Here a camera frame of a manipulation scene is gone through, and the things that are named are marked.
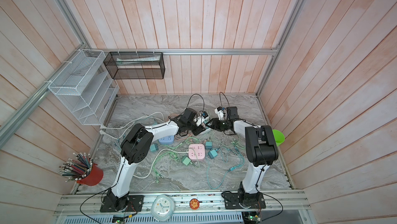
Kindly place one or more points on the red pen holder with pens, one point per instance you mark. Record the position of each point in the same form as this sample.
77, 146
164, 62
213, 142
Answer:
82, 170

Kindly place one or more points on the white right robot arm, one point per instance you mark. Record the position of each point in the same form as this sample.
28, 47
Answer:
261, 151

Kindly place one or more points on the red round sticker badge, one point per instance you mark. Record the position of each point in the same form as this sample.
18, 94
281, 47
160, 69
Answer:
194, 204

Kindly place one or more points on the green plastic goblet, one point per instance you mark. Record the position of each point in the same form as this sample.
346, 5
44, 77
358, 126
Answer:
279, 137

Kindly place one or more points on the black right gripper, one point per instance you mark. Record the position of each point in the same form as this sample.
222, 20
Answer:
215, 125

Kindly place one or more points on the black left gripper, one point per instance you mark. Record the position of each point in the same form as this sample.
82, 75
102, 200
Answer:
199, 130

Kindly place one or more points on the blue power strip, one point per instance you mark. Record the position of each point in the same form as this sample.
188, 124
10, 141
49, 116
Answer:
168, 140

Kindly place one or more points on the white alarm clock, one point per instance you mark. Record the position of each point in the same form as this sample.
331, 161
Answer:
163, 208

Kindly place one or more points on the green USB charger plug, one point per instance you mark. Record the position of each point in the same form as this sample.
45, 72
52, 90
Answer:
186, 161

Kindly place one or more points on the black mesh basket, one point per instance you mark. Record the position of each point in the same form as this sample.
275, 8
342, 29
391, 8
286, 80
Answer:
135, 65

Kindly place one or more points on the teal USB charger plug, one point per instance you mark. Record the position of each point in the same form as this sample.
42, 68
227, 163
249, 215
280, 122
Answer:
208, 145

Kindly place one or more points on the white wire mesh shelf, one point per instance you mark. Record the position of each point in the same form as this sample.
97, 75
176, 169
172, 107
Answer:
87, 93

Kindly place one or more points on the pink power strip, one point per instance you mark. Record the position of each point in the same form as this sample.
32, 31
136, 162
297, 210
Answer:
196, 152

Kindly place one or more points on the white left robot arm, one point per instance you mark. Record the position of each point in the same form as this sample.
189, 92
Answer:
135, 147

